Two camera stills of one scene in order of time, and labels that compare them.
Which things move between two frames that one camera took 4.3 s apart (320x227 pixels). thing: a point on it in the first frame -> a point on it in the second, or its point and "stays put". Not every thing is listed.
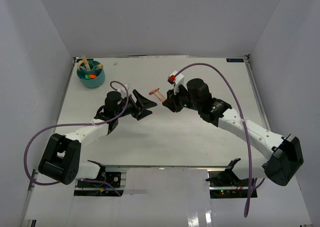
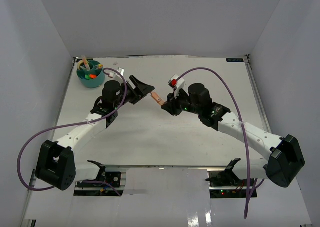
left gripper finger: (145, 102) -> (141, 88)
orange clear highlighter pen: (85, 61) stays put
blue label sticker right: (234, 60) stays put
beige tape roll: (79, 64) stays put
